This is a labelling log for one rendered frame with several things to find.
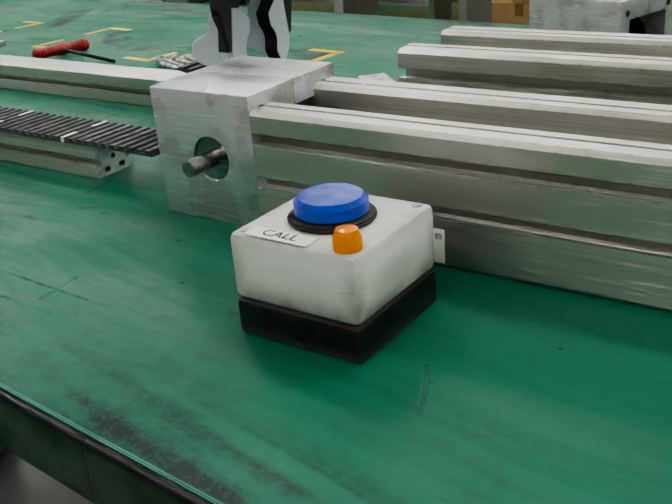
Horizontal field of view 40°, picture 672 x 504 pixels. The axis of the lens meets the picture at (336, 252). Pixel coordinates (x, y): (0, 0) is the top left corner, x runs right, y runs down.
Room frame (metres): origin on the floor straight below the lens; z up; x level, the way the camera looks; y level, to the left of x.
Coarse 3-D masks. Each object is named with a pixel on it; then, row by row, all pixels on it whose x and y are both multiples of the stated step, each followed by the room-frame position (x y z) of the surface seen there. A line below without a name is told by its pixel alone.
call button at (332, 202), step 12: (300, 192) 0.46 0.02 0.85; (312, 192) 0.46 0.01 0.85; (324, 192) 0.45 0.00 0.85; (336, 192) 0.45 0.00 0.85; (348, 192) 0.45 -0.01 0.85; (360, 192) 0.45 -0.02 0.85; (300, 204) 0.44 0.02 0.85; (312, 204) 0.44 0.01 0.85; (324, 204) 0.44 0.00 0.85; (336, 204) 0.44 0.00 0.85; (348, 204) 0.44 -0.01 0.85; (360, 204) 0.44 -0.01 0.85; (300, 216) 0.44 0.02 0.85; (312, 216) 0.44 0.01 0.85; (324, 216) 0.43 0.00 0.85; (336, 216) 0.43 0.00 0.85; (348, 216) 0.43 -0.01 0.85; (360, 216) 0.44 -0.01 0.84
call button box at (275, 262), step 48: (240, 240) 0.44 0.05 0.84; (288, 240) 0.42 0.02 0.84; (384, 240) 0.42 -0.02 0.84; (432, 240) 0.46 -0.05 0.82; (240, 288) 0.44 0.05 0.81; (288, 288) 0.42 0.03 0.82; (336, 288) 0.40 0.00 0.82; (384, 288) 0.42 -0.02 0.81; (432, 288) 0.46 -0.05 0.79; (288, 336) 0.42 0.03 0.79; (336, 336) 0.40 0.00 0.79; (384, 336) 0.41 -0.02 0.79
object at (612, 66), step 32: (448, 32) 0.80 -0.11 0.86; (480, 32) 0.78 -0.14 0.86; (512, 32) 0.77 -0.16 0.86; (544, 32) 0.76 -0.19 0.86; (576, 32) 0.75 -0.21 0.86; (416, 64) 0.73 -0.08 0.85; (448, 64) 0.71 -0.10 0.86; (480, 64) 0.70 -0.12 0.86; (512, 64) 0.68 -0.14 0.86; (544, 64) 0.67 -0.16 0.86; (576, 64) 0.65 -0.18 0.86; (608, 64) 0.64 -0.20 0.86; (640, 64) 0.63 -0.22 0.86; (576, 96) 0.65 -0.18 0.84; (608, 96) 0.64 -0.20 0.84; (640, 96) 0.63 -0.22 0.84
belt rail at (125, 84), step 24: (0, 72) 1.11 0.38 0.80; (24, 72) 1.08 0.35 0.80; (48, 72) 1.05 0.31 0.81; (72, 72) 1.03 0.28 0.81; (96, 72) 1.01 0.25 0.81; (120, 72) 1.00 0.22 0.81; (144, 72) 0.99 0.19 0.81; (168, 72) 0.98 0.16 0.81; (72, 96) 1.03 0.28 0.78; (96, 96) 1.01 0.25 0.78; (120, 96) 0.99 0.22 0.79; (144, 96) 0.96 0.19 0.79
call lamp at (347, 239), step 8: (344, 224) 0.41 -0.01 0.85; (352, 224) 0.41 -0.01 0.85; (336, 232) 0.41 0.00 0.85; (344, 232) 0.41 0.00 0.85; (352, 232) 0.41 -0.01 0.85; (360, 232) 0.41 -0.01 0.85; (336, 240) 0.41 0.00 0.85; (344, 240) 0.40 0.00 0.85; (352, 240) 0.40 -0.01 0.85; (360, 240) 0.41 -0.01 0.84; (336, 248) 0.41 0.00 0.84; (344, 248) 0.40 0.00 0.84; (352, 248) 0.40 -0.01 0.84; (360, 248) 0.41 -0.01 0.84
